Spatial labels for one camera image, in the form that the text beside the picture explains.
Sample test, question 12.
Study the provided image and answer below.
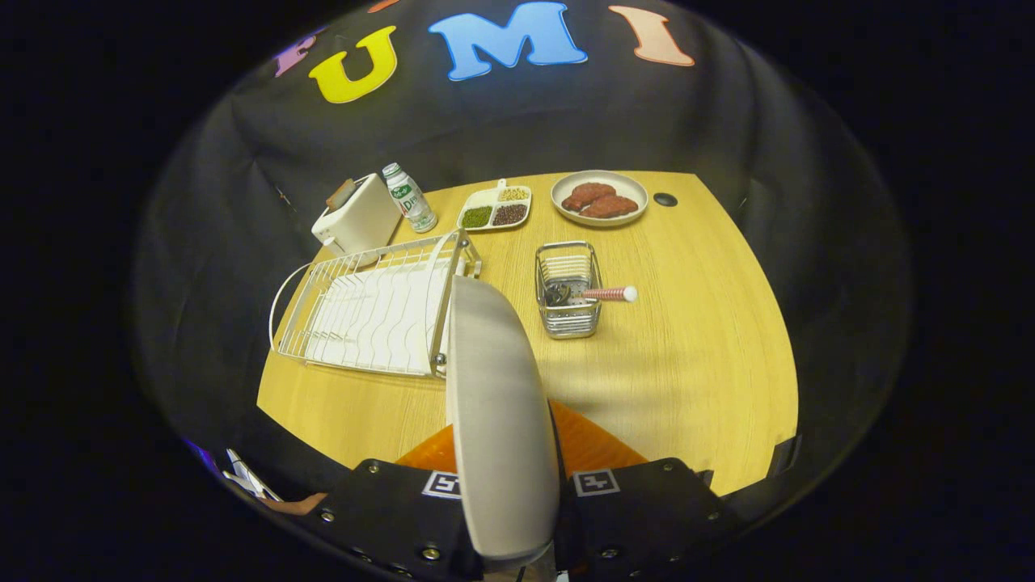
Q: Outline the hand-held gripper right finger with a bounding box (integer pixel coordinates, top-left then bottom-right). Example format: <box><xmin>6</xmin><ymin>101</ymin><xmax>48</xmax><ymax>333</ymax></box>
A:
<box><xmin>550</xmin><ymin>398</ymin><xmax>741</xmax><ymax>576</ymax></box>

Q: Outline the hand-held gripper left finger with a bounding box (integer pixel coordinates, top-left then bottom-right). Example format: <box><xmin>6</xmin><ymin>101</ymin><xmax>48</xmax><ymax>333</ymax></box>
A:
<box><xmin>319</xmin><ymin>424</ymin><xmax>486</xmax><ymax>579</ymax></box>

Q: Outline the beige round plate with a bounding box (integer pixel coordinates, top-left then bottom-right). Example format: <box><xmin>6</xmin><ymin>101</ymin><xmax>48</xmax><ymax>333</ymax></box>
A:
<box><xmin>446</xmin><ymin>275</ymin><xmax>561</xmax><ymax>567</ymax></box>

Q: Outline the white wire dish rack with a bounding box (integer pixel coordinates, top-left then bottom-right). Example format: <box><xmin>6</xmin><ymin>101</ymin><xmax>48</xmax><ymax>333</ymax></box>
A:
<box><xmin>268</xmin><ymin>229</ymin><xmax>483</xmax><ymax>379</ymax></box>

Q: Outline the metal wire basket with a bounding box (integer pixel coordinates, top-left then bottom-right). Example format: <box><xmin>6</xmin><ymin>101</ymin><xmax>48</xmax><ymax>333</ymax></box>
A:
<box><xmin>534</xmin><ymin>241</ymin><xmax>603</xmax><ymax>339</ymax></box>

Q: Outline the pink white handle spoon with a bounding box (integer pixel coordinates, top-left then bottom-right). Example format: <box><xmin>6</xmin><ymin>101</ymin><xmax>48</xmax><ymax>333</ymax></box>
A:
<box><xmin>543</xmin><ymin>285</ymin><xmax>638</xmax><ymax>308</ymax></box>

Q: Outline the beige plate with meat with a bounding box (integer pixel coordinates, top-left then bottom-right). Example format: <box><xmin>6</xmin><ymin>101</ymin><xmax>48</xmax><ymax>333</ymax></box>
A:
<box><xmin>551</xmin><ymin>170</ymin><xmax>649</xmax><ymax>228</ymax></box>

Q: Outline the white toaster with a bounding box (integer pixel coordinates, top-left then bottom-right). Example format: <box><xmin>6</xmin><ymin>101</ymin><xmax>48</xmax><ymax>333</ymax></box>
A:
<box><xmin>311</xmin><ymin>173</ymin><xmax>403</xmax><ymax>258</ymax></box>

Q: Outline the red meat patty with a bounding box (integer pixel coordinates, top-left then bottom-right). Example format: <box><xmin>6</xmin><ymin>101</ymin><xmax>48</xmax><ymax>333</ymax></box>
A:
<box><xmin>581</xmin><ymin>195</ymin><xmax>640</xmax><ymax>219</ymax></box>
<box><xmin>562</xmin><ymin>183</ymin><xmax>617</xmax><ymax>213</ymax></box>

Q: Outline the white green label bottle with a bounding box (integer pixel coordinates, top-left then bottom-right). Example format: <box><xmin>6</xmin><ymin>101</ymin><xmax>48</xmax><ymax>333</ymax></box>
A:
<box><xmin>382</xmin><ymin>162</ymin><xmax>438</xmax><ymax>234</ymax></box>

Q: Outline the white sectioned tray with beans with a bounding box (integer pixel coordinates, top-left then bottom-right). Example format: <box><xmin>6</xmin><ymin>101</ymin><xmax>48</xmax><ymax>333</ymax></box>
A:
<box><xmin>457</xmin><ymin>179</ymin><xmax>533</xmax><ymax>233</ymax></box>

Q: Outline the black backdrop cloth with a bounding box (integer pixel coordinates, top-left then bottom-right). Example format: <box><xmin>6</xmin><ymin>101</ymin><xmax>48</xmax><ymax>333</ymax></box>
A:
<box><xmin>133</xmin><ymin>0</ymin><xmax>915</xmax><ymax>526</ymax></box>

